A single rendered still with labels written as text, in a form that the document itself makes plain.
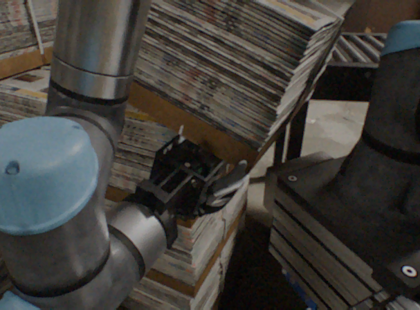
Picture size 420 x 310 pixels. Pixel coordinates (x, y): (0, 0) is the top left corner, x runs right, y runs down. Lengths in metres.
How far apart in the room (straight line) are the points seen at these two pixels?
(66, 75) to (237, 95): 0.24
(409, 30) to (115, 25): 0.28
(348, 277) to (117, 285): 0.34
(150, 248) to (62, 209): 0.13
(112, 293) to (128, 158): 0.44
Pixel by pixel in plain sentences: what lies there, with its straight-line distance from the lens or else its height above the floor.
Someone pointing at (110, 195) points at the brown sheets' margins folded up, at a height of 0.62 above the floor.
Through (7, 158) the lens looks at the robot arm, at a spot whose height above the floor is 1.00.
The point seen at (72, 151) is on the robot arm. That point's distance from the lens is 0.23.
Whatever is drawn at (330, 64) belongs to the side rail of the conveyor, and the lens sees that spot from 1.18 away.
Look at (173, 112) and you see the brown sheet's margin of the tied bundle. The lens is 0.53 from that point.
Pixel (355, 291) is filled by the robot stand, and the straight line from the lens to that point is 0.55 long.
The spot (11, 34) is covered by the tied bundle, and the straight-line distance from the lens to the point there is 1.03.
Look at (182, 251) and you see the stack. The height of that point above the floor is 0.52.
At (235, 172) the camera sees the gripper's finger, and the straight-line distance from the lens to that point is 0.47.
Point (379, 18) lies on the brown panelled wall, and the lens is 4.53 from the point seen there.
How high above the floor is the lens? 1.11
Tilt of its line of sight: 31 degrees down
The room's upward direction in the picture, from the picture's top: straight up
